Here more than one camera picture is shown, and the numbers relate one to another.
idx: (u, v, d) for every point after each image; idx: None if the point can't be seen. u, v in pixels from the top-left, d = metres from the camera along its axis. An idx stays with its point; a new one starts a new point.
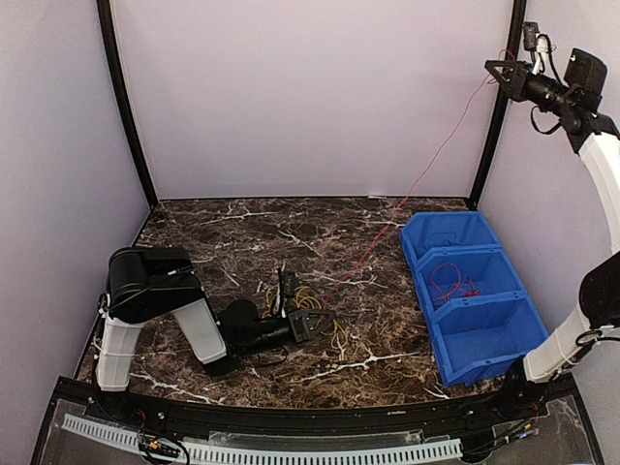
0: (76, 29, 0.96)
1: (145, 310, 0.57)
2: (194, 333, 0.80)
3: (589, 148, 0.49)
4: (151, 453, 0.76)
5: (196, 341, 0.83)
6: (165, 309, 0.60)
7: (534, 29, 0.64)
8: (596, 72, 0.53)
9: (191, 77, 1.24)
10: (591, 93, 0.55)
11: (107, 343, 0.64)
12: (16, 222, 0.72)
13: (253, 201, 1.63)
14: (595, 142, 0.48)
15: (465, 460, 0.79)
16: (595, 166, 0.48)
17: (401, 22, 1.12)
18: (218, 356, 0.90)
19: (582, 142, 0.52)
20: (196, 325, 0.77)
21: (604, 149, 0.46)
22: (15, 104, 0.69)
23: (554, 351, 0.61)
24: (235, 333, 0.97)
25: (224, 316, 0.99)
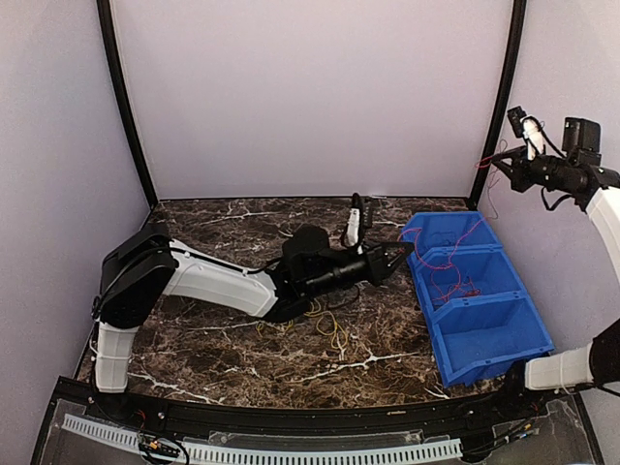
0: (76, 29, 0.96)
1: (130, 309, 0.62)
2: (232, 289, 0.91)
3: (598, 203, 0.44)
4: (151, 453, 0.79)
5: (232, 300, 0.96)
6: (149, 300, 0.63)
7: (516, 115, 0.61)
8: (590, 133, 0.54)
9: (191, 77, 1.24)
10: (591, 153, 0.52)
11: (102, 346, 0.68)
12: (17, 222, 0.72)
13: (253, 201, 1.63)
14: (603, 196, 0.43)
15: (466, 459, 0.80)
16: (603, 221, 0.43)
17: (401, 23, 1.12)
18: (269, 304, 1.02)
19: (590, 198, 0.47)
20: (221, 287, 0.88)
21: (612, 201, 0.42)
22: (15, 103, 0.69)
23: (555, 369, 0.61)
24: (304, 266, 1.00)
25: (290, 246, 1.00)
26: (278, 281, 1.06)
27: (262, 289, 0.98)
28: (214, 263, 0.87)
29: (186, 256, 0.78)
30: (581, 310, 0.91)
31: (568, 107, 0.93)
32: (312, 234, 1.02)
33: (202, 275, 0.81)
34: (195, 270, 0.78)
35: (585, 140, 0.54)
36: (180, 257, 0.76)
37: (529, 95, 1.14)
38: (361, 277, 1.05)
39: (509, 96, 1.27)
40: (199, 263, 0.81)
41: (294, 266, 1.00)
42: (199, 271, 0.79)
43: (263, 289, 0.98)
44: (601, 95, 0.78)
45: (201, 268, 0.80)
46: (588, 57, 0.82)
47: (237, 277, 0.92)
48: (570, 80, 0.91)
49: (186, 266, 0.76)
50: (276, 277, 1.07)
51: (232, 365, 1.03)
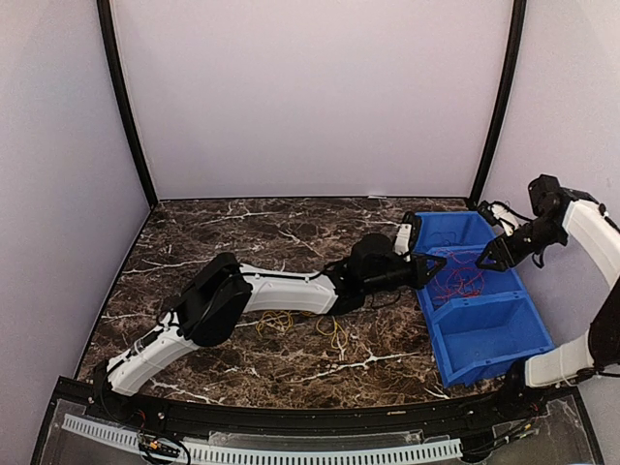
0: (77, 29, 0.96)
1: (215, 329, 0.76)
2: (299, 294, 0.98)
3: (573, 214, 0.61)
4: (151, 453, 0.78)
5: (300, 304, 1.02)
6: (231, 320, 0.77)
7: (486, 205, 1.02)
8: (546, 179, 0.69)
9: (190, 77, 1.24)
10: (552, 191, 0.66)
11: (155, 349, 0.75)
12: (17, 222, 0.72)
13: (253, 201, 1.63)
14: (577, 206, 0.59)
15: (466, 459, 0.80)
16: (580, 225, 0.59)
17: (400, 24, 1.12)
18: (331, 302, 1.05)
19: (564, 212, 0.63)
20: (290, 296, 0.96)
21: (587, 210, 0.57)
22: (16, 103, 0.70)
23: (556, 363, 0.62)
24: (369, 266, 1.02)
25: (358, 246, 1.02)
26: (337, 280, 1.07)
27: (324, 292, 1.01)
28: (283, 275, 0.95)
29: (258, 276, 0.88)
30: (580, 310, 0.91)
31: (568, 107, 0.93)
32: (374, 238, 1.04)
33: (273, 289, 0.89)
34: (266, 288, 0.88)
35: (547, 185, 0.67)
36: (253, 280, 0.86)
37: (529, 95, 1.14)
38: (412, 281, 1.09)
39: (509, 97, 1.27)
40: (267, 279, 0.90)
41: (362, 267, 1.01)
42: (270, 288, 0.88)
43: (325, 290, 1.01)
44: (601, 95, 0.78)
45: (271, 283, 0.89)
46: (588, 58, 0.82)
47: (302, 285, 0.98)
48: (570, 80, 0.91)
49: (259, 287, 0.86)
50: (333, 274, 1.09)
51: (232, 365, 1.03)
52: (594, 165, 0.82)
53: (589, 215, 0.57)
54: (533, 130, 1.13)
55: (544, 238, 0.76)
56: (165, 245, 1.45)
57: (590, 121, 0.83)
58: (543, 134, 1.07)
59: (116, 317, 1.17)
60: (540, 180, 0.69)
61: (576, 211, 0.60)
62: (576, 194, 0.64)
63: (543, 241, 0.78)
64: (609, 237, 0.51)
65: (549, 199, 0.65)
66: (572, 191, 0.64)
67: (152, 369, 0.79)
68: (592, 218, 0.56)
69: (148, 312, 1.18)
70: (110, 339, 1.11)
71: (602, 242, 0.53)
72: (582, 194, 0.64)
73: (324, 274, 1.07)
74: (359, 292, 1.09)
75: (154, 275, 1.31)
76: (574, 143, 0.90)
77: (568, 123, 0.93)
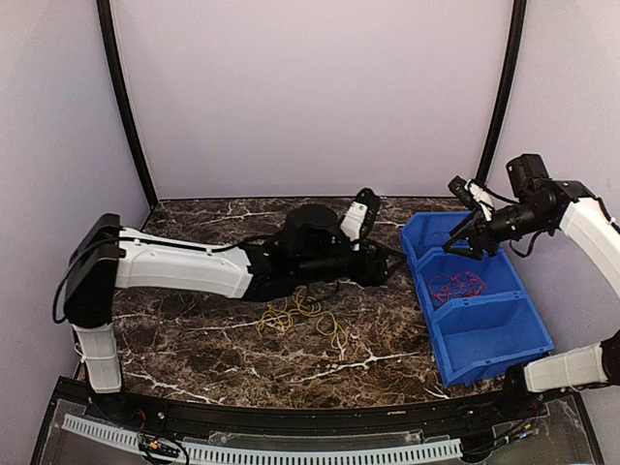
0: (77, 29, 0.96)
1: (89, 315, 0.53)
2: (195, 273, 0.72)
3: (572, 218, 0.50)
4: (151, 453, 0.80)
5: (200, 285, 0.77)
6: (105, 303, 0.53)
7: (459, 185, 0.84)
8: (536, 163, 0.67)
9: (190, 77, 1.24)
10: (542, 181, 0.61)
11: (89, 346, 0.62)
12: (17, 221, 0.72)
13: (253, 201, 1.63)
14: (575, 209, 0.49)
15: (465, 459, 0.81)
16: (579, 231, 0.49)
17: (400, 24, 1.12)
18: (245, 284, 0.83)
19: (562, 213, 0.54)
20: (181, 273, 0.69)
21: (588, 214, 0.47)
22: (16, 103, 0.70)
23: (561, 373, 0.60)
24: (305, 240, 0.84)
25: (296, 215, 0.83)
26: (256, 257, 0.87)
27: (229, 269, 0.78)
28: (170, 245, 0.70)
29: (138, 243, 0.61)
30: (580, 309, 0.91)
31: (568, 106, 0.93)
32: (320, 211, 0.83)
33: (159, 261, 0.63)
34: (150, 258, 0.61)
35: (535, 170, 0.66)
36: (128, 245, 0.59)
37: (529, 95, 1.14)
38: (358, 274, 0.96)
39: (509, 96, 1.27)
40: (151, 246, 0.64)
41: (295, 239, 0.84)
42: (152, 258, 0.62)
43: (235, 267, 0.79)
44: (601, 94, 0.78)
45: (157, 253, 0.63)
46: (588, 57, 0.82)
47: (197, 258, 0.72)
48: (570, 79, 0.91)
49: (135, 253, 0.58)
50: (257, 250, 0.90)
51: (232, 365, 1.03)
52: (594, 164, 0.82)
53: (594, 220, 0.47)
54: (533, 130, 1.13)
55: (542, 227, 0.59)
56: None
57: (590, 121, 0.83)
58: (543, 134, 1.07)
59: (116, 317, 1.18)
60: (525, 160, 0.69)
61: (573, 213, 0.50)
62: (573, 188, 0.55)
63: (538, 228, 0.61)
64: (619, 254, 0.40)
65: (543, 193, 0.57)
66: (570, 185, 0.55)
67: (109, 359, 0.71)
68: (597, 224, 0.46)
69: (148, 312, 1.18)
70: None
71: (609, 255, 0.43)
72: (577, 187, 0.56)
73: (234, 247, 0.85)
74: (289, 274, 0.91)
75: None
76: (574, 142, 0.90)
77: (568, 122, 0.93)
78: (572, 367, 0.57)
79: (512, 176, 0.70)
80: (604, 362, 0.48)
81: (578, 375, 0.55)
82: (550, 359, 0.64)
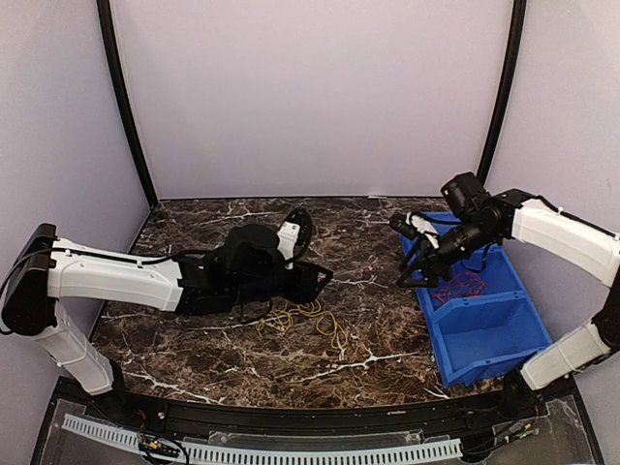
0: (77, 29, 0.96)
1: (25, 325, 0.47)
2: (128, 288, 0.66)
3: (522, 221, 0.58)
4: (151, 453, 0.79)
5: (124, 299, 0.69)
6: (46, 312, 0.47)
7: (402, 222, 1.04)
8: (472, 183, 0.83)
9: (190, 77, 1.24)
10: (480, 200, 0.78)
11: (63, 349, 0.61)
12: (17, 221, 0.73)
13: (253, 201, 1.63)
14: (523, 213, 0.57)
15: (466, 459, 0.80)
16: (535, 230, 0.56)
17: (399, 24, 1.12)
18: (175, 296, 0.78)
19: (511, 221, 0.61)
20: (116, 287, 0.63)
21: (539, 213, 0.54)
22: (16, 102, 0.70)
23: (558, 360, 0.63)
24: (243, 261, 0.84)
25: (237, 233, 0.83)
26: (190, 271, 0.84)
27: (159, 283, 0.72)
28: (106, 256, 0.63)
29: (68, 253, 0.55)
30: (580, 309, 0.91)
31: (568, 106, 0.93)
32: (260, 230, 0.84)
33: (90, 272, 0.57)
34: (79, 269, 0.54)
35: (470, 190, 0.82)
36: (58, 256, 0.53)
37: (529, 94, 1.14)
38: (289, 288, 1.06)
39: (509, 96, 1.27)
40: (80, 257, 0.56)
41: (234, 260, 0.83)
42: (81, 269, 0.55)
43: (165, 279, 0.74)
44: (601, 94, 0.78)
45: (86, 264, 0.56)
46: (588, 57, 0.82)
47: (134, 269, 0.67)
48: (570, 80, 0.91)
49: (64, 263, 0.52)
50: (192, 263, 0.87)
51: (232, 365, 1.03)
52: (594, 164, 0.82)
53: (542, 216, 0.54)
54: (533, 130, 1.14)
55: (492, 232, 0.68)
56: (165, 245, 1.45)
57: (590, 121, 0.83)
58: (543, 134, 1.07)
59: (116, 317, 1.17)
60: (457, 184, 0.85)
61: (522, 218, 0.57)
62: (511, 195, 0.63)
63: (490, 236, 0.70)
64: (590, 240, 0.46)
65: (487, 210, 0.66)
66: (509, 193, 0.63)
67: (77, 359, 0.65)
68: (547, 218, 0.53)
69: (148, 312, 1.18)
70: (110, 339, 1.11)
71: (579, 243, 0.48)
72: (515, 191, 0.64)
73: (170, 260, 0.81)
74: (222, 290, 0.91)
75: None
76: (574, 142, 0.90)
77: (568, 122, 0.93)
78: (568, 352, 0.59)
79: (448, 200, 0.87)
80: (600, 335, 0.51)
81: (578, 356, 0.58)
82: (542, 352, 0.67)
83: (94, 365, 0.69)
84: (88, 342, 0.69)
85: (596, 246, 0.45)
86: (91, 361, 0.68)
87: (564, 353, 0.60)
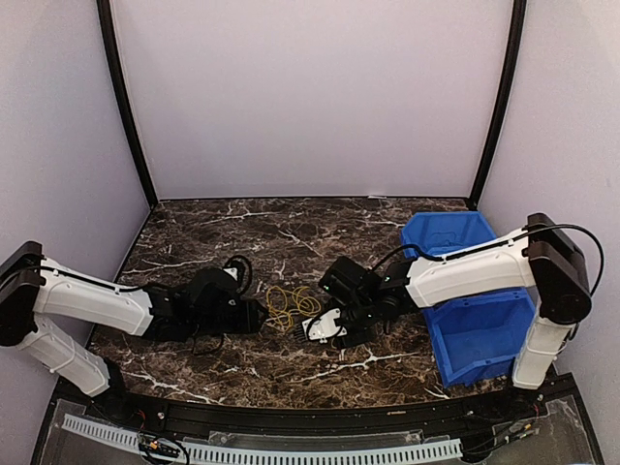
0: (77, 30, 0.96)
1: (5, 334, 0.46)
2: (107, 313, 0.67)
3: (419, 289, 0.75)
4: (151, 453, 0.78)
5: (111, 321, 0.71)
6: (29, 322, 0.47)
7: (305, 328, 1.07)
8: (340, 265, 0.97)
9: (189, 77, 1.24)
10: (364, 277, 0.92)
11: (59, 353, 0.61)
12: (18, 220, 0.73)
13: (253, 201, 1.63)
14: (415, 284, 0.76)
15: (465, 459, 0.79)
16: (433, 287, 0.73)
17: (400, 23, 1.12)
18: (147, 323, 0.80)
19: (411, 294, 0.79)
20: (98, 310, 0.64)
21: (424, 276, 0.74)
22: (15, 102, 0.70)
23: (540, 356, 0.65)
24: (210, 299, 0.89)
25: (199, 277, 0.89)
26: (160, 303, 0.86)
27: (133, 309, 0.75)
28: (88, 280, 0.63)
29: (56, 272, 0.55)
30: None
31: (568, 106, 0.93)
32: (224, 272, 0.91)
33: (77, 294, 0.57)
34: (66, 290, 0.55)
35: (346, 274, 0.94)
36: (46, 274, 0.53)
37: (529, 94, 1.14)
38: (235, 323, 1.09)
39: (508, 96, 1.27)
40: (67, 278, 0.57)
41: (201, 298, 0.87)
42: (70, 289, 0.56)
43: (138, 306, 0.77)
44: (600, 95, 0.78)
45: (73, 285, 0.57)
46: (588, 58, 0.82)
47: (113, 295, 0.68)
48: (569, 80, 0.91)
49: (53, 283, 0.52)
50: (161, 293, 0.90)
51: (232, 365, 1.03)
52: (593, 165, 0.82)
53: (433, 273, 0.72)
54: (533, 130, 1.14)
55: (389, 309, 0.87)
56: (165, 245, 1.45)
57: (590, 121, 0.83)
58: (543, 135, 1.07)
59: None
60: (334, 273, 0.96)
61: (419, 286, 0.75)
62: (388, 280, 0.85)
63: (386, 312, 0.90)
64: (481, 266, 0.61)
65: (388, 294, 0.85)
66: (392, 279, 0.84)
67: (68, 362, 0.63)
68: (438, 274, 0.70)
69: None
70: (109, 339, 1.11)
71: (480, 273, 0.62)
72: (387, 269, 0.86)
73: (141, 290, 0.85)
74: (186, 321, 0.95)
75: (154, 276, 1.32)
76: (574, 142, 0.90)
77: (568, 123, 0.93)
78: (542, 345, 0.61)
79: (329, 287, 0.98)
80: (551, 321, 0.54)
81: (551, 343, 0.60)
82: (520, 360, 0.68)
83: (86, 365, 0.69)
84: (77, 344, 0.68)
85: (503, 261, 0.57)
86: (82, 362, 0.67)
87: (538, 349, 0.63)
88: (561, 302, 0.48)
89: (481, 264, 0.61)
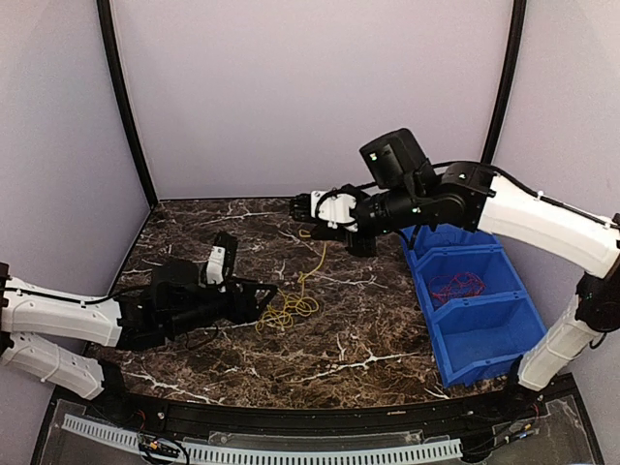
0: (76, 30, 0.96)
1: None
2: (78, 326, 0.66)
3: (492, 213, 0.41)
4: (151, 453, 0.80)
5: (85, 332, 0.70)
6: None
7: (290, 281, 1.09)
8: (407, 138, 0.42)
9: (189, 76, 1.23)
10: (426, 166, 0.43)
11: (45, 362, 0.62)
12: (17, 220, 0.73)
13: (253, 201, 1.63)
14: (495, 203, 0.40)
15: (466, 459, 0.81)
16: (511, 222, 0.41)
17: (400, 24, 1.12)
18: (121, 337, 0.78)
19: (475, 211, 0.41)
20: (67, 324, 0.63)
21: (513, 204, 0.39)
22: (15, 103, 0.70)
23: (554, 358, 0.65)
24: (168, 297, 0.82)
25: (154, 274, 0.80)
26: (131, 310, 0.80)
27: (102, 323, 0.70)
28: (53, 295, 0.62)
29: (19, 292, 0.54)
30: None
31: (567, 107, 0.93)
32: (180, 267, 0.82)
33: (41, 311, 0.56)
34: (29, 308, 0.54)
35: (412, 153, 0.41)
36: (9, 294, 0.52)
37: (529, 95, 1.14)
38: (229, 311, 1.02)
39: (509, 97, 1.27)
40: (30, 296, 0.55)
41: (159, 297, 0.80)
42: (34, 307, 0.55)
43: (107, 320, 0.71)
44: (600, 96, 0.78)
45: (36, 303, 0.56)
46: (588, 58, 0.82)
47: (80, 310, 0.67)
48: (570, 81, 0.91)
49: (15, 302, 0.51)
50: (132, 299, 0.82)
51: (232, 365, 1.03)
52: (594, 166, 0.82)
53: (530, 208, 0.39)
54: (533, 130, 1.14)
55: (405, 216, 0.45)
56: (165, 245, 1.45)
57: (590, 121, 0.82)
58: (544, 135, 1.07)
59: None
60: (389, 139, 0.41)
61: (496, 209, 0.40)
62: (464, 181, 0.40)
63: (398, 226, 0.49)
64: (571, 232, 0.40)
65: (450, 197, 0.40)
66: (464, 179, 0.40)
67: (54, 371, 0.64)
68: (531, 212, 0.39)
69: None
70: None
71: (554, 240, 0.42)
72: (420, 154, 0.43)
73: (112, 298, 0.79)
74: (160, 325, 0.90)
75: None
76: (574, 143, 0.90)
77: (568, 124, 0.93)
78: (560, 347, 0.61)
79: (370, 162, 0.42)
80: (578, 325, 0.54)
81: (572, 347, 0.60)
82: (539, 358, 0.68)
83: (76, 372, 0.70)
84: (61, 352, 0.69)
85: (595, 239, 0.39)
86: (72, 369, 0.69)
87: (558, 351, 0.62)
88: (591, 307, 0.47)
89: (572, 233, 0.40)
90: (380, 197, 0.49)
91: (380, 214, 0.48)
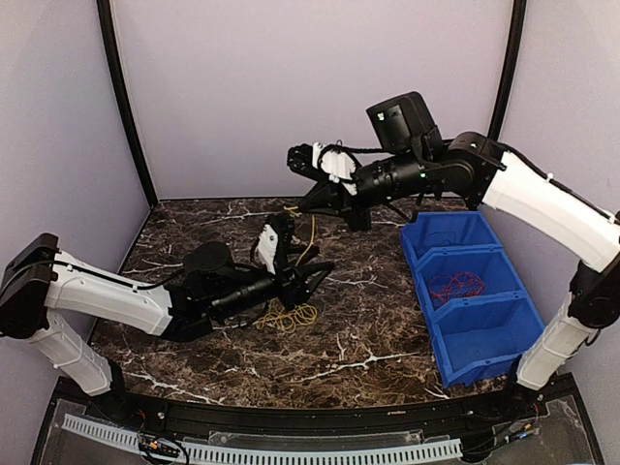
0: (77, 29, 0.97)
1: (15, 329, 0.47)
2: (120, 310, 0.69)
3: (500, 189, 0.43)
4: (151, 453, 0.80)
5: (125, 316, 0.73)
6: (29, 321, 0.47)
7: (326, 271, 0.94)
8: (418, 102, 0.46)
9: (189, 74, 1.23)
10: (433, 130, 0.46)
11: (66, 351, 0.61)
12: (17, 219, 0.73)
13: (253, 201, 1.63)
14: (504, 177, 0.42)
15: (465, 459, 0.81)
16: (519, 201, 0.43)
17: (399, 23, 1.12)
18: (167, 323, 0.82)
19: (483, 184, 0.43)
20: (109, 306, 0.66)
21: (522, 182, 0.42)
22: (15, 100, 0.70)
23: (553, 357, 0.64)
24: (202, 283, 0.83)
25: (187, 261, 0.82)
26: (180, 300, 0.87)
27: (151, 309, 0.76)
28: (104, 275, 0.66)
29: (69, 268, 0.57)
30: None
31: (567, 105, 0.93)
32: (211, 254, 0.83)
33: (88, 290, 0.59)
34: (77, 285, 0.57)
35: (420, 115, 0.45)
36: (60, 269, 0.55)
37: (529, 94, 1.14)
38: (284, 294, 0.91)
39: (509, 96, 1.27)
40: (80, 274, 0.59)
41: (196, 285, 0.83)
42: (83, 285, 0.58)
43: (157, 307, 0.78)
44: (600, 94, 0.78)
45: (84, 282, 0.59)
46: (587, 57, 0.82)
47: (130, 294, 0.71)
48: (570, 79, 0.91)
49: (65, 279, 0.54)
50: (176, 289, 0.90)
51: (232, 365, 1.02)
52: (594, 164, 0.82)
53: (539, 188, 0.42)
54: (533, 129, 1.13)
55: (414, 180, 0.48)
56: (165, 245, 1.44)
57: (590, 120, 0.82)
58: (543, 134, 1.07)
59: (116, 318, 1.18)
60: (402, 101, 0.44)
61: (506, 185, 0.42)
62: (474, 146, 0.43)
63: (403, 192, 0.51)
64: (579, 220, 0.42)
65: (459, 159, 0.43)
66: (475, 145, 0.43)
67: (72, 362, 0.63)
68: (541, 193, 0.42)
69: None
70: (110, 339, 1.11)
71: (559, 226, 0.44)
72: (429, 120, 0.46)
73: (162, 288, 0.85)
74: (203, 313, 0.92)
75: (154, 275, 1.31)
76: (575, 141, 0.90)
77: (568, 122, 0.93)
78: (557, 346, 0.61)
79: (382, 123, 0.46)
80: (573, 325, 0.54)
81: (567, 346, 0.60)
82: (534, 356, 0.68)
83: (91, 368, 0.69)
84: (84, 345, 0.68)
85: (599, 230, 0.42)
86: (88, 364, 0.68)
87: (557, 351, 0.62)
88: (589, 306, 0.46)
89: (574, 219, 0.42)
90: (383, 163, 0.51)
91: (386, 178, 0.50)
